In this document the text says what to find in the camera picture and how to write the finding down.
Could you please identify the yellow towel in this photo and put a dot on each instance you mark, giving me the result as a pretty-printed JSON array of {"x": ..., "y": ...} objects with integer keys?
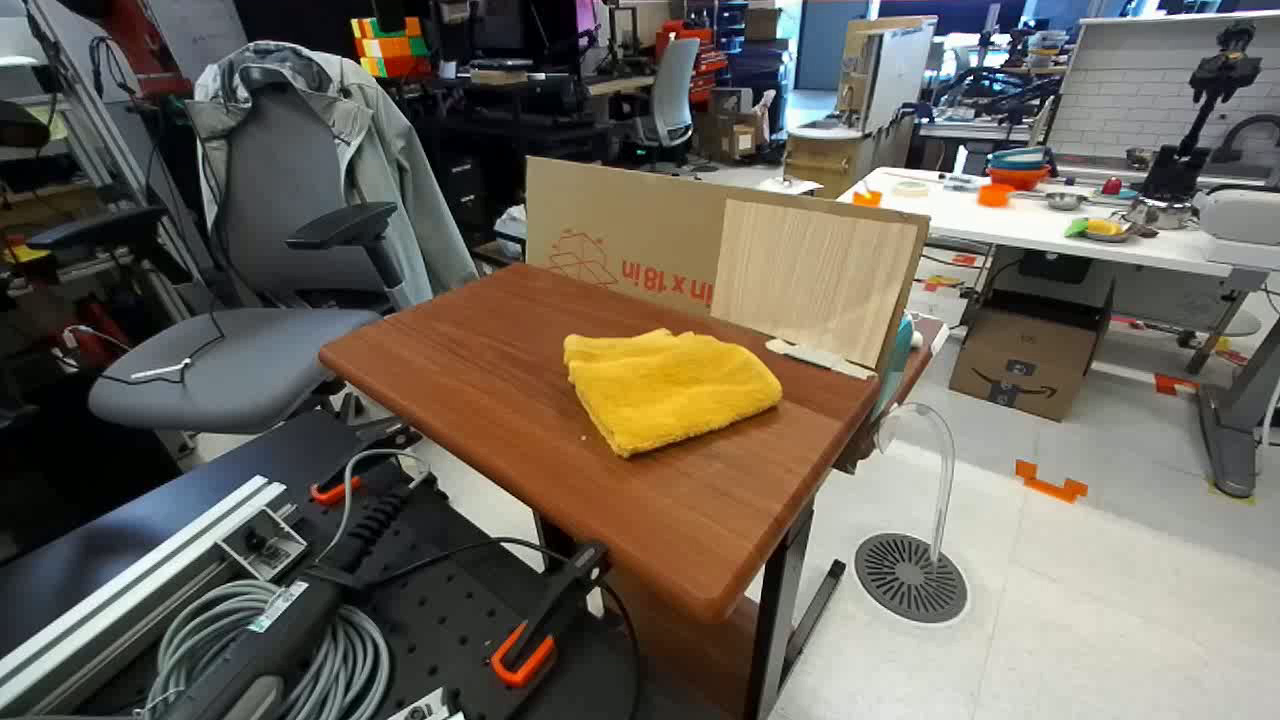
[{"x": 665, "y": 385}]

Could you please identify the orange floor bracket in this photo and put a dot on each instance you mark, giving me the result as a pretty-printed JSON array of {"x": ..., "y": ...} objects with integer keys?
[{"x": 1048, "y": 483}]

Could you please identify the white foam board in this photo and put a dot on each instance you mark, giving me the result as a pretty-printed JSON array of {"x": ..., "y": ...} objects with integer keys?
[{"x": 887, "y": 73}]

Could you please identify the grey metal bracket box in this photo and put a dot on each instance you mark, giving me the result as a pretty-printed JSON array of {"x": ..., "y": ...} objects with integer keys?
[{"x": 260, "y": 540}]

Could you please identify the white office chair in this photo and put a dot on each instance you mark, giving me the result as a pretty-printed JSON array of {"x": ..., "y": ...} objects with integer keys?
[{"x": 675, "y": 85}]

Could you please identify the white desk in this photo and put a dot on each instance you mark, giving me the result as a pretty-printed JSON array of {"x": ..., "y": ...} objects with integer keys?
[{"x": 1024, "y": 224}]

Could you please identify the colourful block toy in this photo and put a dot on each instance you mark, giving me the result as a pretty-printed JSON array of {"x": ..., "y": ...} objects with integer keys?
[{"x": 386, "y": 46}]

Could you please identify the grey jacket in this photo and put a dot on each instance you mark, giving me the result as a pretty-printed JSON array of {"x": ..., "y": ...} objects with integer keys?
[{"x": 402, "y": 185}]

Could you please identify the aluminium extrusion rail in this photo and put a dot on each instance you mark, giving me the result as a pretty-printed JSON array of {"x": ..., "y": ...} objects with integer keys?
[{"x": 135, "y": 572}]

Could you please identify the white perforated board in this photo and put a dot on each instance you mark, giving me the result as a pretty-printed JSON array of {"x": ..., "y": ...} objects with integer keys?
[{"x": 1121, "y": 94}]

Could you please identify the yellow green small item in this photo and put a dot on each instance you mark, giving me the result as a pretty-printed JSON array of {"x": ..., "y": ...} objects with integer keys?
[{"x": 1102, "y": 228}]

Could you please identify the black orange bar clamp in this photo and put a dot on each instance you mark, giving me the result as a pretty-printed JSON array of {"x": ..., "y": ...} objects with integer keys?
[
  {"x": 334, "y": 488},
  {"x": 525, "y": 661}
]

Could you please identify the large brown cardboard box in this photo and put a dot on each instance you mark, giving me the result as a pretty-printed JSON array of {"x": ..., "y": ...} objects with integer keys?
[{"x": 614, "y": 224}]

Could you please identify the small printed cardboard box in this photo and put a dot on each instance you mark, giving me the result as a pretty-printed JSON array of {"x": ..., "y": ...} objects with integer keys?
[{"x": 1022, "y": 362}]

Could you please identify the grey office chair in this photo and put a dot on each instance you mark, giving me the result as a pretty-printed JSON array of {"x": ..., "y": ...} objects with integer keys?
[{"x": 224, "y": 365}]

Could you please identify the light wooden panel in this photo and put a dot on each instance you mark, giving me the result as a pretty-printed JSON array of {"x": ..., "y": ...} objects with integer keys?
[{"x": 813, "y": 272}]

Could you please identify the orange bowl stack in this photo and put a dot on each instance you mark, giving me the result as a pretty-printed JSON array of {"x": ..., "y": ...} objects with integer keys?
[{"x": 1022, "y": 168}]

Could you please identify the black table leg frame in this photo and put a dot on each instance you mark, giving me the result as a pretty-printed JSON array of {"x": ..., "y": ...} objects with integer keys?
[{"x": 779, "y": 612}]

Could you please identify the black camera stand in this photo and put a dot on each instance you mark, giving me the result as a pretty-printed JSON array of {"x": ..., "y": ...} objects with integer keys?
[{"x": 1183, "y": 168}]

